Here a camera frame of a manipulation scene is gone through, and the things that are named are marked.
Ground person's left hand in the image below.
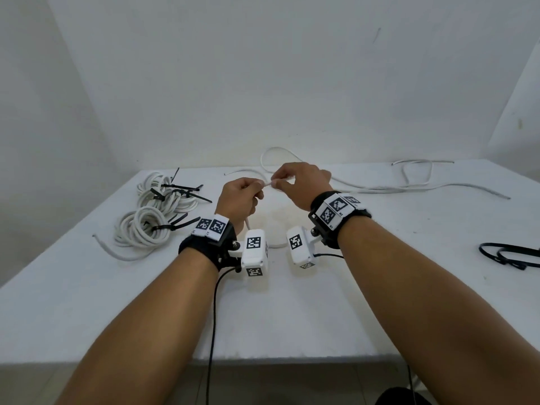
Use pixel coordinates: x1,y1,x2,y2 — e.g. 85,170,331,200
215,178,266,235

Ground person's right hand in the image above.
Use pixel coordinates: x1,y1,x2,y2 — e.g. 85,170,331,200
270,162,334,212

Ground person's left forearm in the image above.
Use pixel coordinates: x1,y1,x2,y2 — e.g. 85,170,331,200
55,247,220,405

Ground person's right forearm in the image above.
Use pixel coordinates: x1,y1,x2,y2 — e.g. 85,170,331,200
337,215,540,405

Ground looped black zip tie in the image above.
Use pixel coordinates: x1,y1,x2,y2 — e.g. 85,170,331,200
479,243,540,266
496,248,540,271

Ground black round object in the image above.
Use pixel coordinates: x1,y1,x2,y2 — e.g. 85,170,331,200
375,386,432,405

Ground black right wrist strap with markers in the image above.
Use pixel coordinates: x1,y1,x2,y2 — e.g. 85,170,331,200
308,191,373,249

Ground black wrist strap with markers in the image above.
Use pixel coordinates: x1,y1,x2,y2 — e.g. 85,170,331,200
308,191,373,249
178,214,238,273

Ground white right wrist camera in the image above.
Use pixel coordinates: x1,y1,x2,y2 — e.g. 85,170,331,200
286,226,318,270

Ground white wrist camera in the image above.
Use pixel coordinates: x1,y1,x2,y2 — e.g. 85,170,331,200
286,226,318,270
240,229,269,278

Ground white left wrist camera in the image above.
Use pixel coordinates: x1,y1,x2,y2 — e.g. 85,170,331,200
240,229,269,278

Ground black left wrist strap with markers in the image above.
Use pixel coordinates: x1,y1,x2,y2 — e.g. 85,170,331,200
178,214,238,273

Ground large coiled white cable bundle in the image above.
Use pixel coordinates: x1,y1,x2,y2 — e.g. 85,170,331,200
137,171,202,215

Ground long white cable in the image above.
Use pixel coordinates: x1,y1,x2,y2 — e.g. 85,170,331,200
260,147,511,201

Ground small coiled white cable bundle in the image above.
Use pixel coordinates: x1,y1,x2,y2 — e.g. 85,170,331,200
92,206,170,262

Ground black left camera cable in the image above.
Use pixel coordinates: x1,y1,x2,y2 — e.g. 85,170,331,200
205,267,237,405

